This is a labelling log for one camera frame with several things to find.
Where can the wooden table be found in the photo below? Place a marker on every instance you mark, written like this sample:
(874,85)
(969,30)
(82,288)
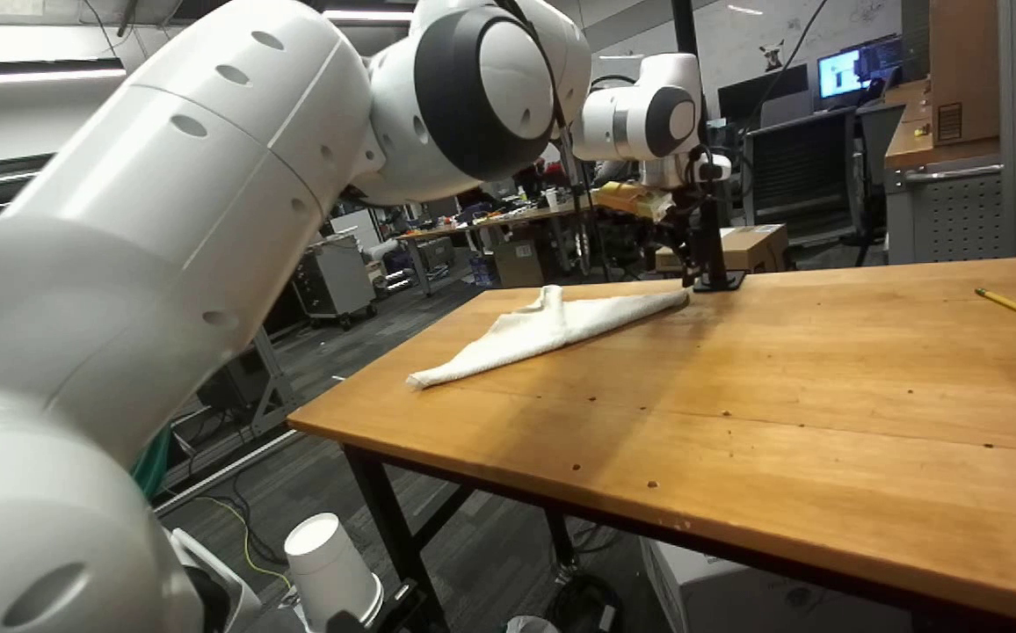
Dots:
(384,506)

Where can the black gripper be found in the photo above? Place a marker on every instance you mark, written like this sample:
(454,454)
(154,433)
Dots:
(697,202)

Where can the long wooden desk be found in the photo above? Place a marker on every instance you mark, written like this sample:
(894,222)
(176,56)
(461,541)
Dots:
(509,221)

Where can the black pole stand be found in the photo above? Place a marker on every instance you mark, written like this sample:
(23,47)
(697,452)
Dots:
(688,30)

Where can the light wooden box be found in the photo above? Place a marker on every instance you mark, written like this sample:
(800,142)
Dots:
(754,248)

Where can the ceiling strip light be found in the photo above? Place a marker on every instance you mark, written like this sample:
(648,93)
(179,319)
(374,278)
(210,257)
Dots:
(25,77)

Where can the white equipment cart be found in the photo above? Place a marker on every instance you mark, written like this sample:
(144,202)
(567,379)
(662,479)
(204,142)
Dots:
(334,278)

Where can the large cardboard box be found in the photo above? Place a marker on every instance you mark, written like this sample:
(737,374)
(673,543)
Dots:
(969,57)

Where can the green cloth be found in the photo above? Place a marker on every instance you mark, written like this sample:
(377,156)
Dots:
(157,464)

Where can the white cylindrical bin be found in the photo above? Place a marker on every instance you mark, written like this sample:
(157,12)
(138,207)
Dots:
(323,568)

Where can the white cloth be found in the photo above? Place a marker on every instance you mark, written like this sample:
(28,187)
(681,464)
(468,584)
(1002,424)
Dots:
(554,328)

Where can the grey metal cabinet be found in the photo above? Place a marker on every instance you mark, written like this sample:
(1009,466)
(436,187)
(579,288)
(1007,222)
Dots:
(949,213)

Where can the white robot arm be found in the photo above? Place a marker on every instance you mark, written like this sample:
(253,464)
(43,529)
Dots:
(176,235)

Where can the black crate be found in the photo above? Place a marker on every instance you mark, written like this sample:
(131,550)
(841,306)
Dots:
(800,171)

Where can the lit computer monitor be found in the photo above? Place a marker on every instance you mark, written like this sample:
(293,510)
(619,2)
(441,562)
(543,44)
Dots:
(855,73)

